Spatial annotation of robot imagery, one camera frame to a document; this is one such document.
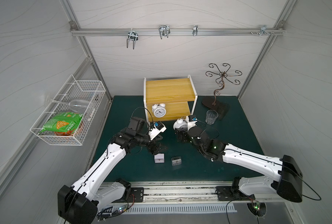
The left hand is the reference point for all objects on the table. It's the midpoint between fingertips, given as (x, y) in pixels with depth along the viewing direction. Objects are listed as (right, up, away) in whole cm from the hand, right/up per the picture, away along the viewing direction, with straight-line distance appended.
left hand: (164, 143), depth 72 cm
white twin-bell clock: (+9, +10, +1) cm, 13 cm away
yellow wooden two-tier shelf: (+8, +25, +5) cm, 27 cm away
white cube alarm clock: (-3, -12, +11) cm, 16 cm away
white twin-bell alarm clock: (-3, +17, +12) cm, 21 cm away
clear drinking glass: (+35, +12, +33) cm, 50 cm away
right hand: (+10, +8, +4) cm, 13 cm away
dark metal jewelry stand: (+41, +18, +27) cm, 52 cm away
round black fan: (+50, -34, 0) cm, 60 cm away
